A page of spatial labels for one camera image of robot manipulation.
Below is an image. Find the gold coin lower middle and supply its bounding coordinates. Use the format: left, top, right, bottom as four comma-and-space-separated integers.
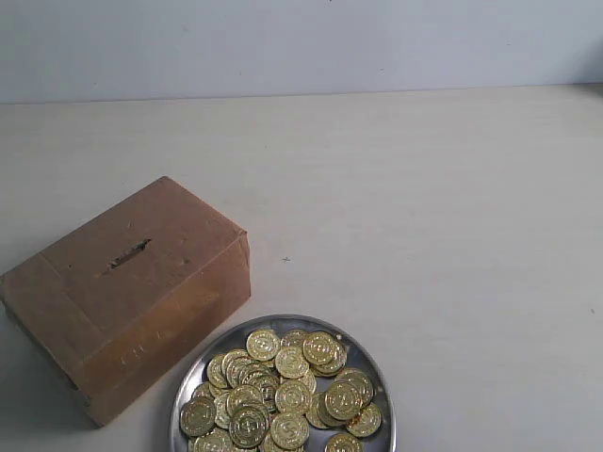
270, 412, 310, 450

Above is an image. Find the gold coin left edge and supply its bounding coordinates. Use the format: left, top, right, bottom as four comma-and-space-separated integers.
180, 396, 217, 437

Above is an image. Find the gold coin stack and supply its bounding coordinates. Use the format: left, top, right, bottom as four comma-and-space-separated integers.
324, 380, 362, 421
301, 331, 335, 365

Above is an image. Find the gold coin right stack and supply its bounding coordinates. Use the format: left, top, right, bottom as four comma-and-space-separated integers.
324, 380, 362, 421

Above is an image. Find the round steel plate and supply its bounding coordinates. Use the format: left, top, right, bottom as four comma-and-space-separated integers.
167, 314, 397, 451

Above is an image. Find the brown cardboard slotted box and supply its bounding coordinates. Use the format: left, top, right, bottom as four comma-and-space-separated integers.
1, 177, 251, 426

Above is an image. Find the gold coin top left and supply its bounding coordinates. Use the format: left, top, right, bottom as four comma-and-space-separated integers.
246, 329, 281, 362

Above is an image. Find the gold coin far right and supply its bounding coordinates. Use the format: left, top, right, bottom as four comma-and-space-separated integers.
346, 402, 383, 438

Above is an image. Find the gold coin bottom centre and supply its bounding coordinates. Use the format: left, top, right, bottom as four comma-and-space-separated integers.
229, 405, 269, 449

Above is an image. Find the gold coin top stack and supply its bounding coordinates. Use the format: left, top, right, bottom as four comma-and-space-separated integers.
301, 331, 335, 365

